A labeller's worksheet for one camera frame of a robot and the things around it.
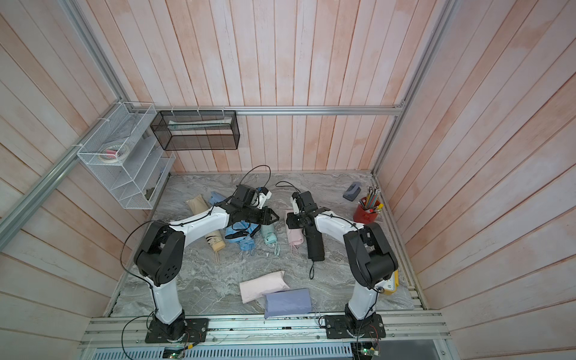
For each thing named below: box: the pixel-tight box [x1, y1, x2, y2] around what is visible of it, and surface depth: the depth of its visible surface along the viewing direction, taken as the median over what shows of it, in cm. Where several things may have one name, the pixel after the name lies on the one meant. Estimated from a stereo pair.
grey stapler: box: [342, 181, 362, 202], surface depth 110 cm
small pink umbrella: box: [287, 228, 305, 255], surface depth 94 cm
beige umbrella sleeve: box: [186, 194, 210, 216], surface depth 106 cm
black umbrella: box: [305, 225, 325, 280], surface depth 92 cm
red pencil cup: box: [353, 196, 381, 225], surface depth 95 cm
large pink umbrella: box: [239, 270, 291, 303], surface depth 82 cm
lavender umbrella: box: [261, 288, 313, 319], surface depth 78 cm
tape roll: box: [99, 143, 131, 164], surface depth 75 cm
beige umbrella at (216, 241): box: [204, 229, 227, 264], surface depth 93 cm
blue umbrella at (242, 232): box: [225, 220, 261, 252], surface depth 92 cm
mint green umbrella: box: [261, 223, 281, 256], surface depth 95 cm
